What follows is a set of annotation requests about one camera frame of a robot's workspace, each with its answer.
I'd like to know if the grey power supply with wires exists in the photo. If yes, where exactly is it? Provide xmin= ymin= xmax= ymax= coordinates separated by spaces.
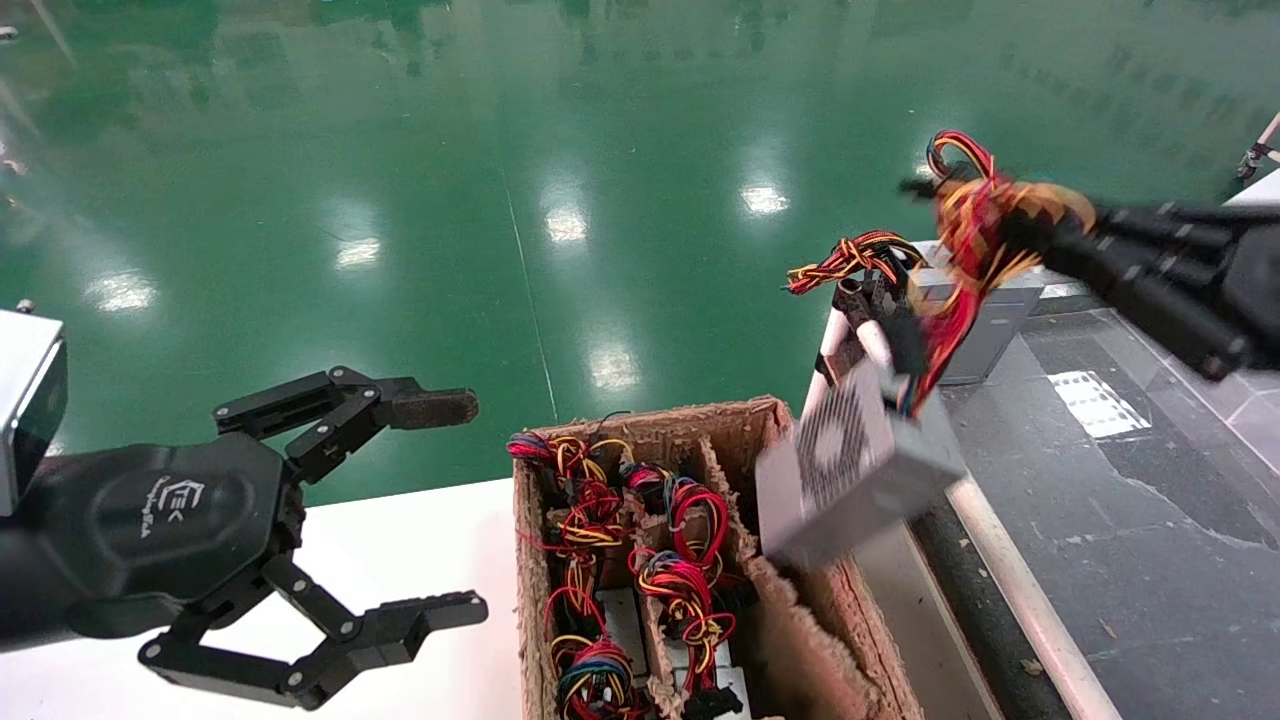
xmin=784 ymin=230 xmax=933 ymax=346
xmin=915 ymin=129 xmax=1047 ymax=388

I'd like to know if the brown cardboard box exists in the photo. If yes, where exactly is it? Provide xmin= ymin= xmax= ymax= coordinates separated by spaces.
xmin=511 ymin=395 xmax=927 ymax=720

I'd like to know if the white table panel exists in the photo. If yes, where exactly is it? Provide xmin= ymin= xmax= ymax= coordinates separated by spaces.
xmin=1224 ymin=168 xmax=1280 ymax=208

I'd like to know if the black pipe connector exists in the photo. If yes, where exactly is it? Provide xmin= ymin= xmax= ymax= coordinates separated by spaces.
xmin=834 ymin=277 xmax=874 ymax=324

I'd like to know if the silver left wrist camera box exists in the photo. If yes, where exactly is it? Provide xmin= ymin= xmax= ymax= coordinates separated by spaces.
xmin=0 ymin=300 xmax=69 ymax=517

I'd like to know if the silver power supply with wires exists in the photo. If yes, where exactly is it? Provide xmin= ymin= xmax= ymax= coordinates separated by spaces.
xmin=754 ymin=178 xmax=1098 ymax=574

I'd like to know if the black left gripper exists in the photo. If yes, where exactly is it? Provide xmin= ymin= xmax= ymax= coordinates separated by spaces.
xmin=18 ymin=365 xmax=490 ymax=711

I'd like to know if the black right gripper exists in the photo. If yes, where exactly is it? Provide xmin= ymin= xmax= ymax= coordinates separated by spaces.
xmin=1040 ymin=202 xmax=1280 ymax=383

